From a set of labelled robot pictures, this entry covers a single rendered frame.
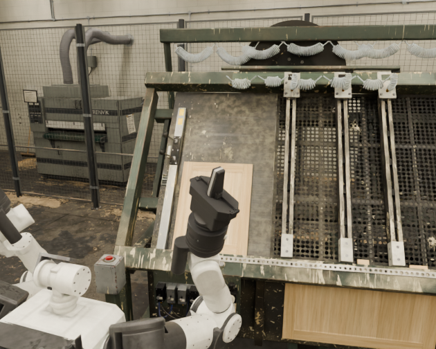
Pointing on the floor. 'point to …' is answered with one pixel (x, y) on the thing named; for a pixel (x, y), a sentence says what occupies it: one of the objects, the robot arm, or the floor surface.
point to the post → (113, 299)
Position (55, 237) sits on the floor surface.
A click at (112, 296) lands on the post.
